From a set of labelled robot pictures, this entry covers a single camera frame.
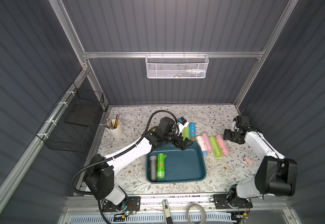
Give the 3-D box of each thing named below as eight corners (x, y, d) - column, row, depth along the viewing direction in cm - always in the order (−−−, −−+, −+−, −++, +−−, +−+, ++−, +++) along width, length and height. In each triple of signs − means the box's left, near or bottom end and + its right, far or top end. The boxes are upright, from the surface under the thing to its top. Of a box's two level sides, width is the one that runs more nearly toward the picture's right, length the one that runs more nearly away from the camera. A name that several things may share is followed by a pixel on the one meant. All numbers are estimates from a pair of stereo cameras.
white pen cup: (110, 138, 102) (104, 129, 93) (113, 128, 108) (108, 119, 98) (123, 138, 102) (119, 129, 93) (125, 128, 108) (121, 119, 98)
